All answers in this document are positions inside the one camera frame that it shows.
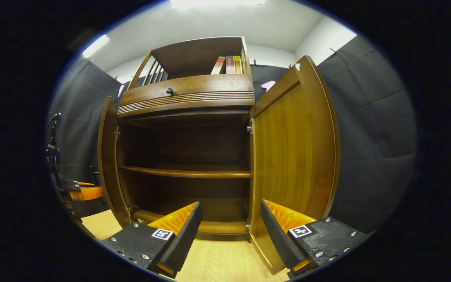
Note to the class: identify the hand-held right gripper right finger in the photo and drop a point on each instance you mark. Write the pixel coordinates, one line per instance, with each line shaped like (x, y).
(276, 231)

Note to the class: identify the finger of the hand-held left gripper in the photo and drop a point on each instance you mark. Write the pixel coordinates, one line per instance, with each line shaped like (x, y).
(90, 192)

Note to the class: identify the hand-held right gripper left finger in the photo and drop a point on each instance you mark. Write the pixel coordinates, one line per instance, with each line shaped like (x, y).
(186, 231)

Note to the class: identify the wooden cabinet door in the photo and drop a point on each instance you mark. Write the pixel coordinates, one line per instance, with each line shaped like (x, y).
(108, 164)
(292, 156)

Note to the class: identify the wooden double-door shoe cabinet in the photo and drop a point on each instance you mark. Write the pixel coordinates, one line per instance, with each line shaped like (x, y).
(194, 88)

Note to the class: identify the metal door hinge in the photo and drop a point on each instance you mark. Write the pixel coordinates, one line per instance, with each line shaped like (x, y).
(250, 127)

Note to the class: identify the ceiling light panel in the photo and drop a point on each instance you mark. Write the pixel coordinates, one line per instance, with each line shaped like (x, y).
(95, 46)
(217, 4)

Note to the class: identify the black drawer knob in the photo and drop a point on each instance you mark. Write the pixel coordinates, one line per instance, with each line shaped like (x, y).
(169, 91)

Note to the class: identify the black backdrop cloth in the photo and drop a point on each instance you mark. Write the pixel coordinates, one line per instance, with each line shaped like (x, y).
(366, 137)

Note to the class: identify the tan book with red band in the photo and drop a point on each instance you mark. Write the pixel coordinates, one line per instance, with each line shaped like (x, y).
(218, 65)

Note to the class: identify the dark brown book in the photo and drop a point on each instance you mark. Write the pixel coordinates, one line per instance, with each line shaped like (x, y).
(229, 64)

